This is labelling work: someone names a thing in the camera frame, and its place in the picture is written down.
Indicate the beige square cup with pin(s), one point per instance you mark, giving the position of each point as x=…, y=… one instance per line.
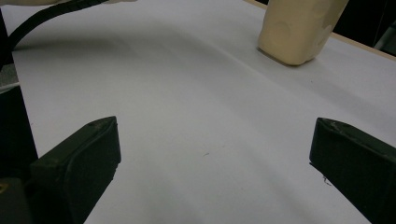
x=295, y=31

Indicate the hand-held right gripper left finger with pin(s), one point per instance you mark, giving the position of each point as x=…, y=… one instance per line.
x=77, y=168

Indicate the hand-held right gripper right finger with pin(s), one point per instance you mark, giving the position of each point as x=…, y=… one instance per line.
x=358, y=165

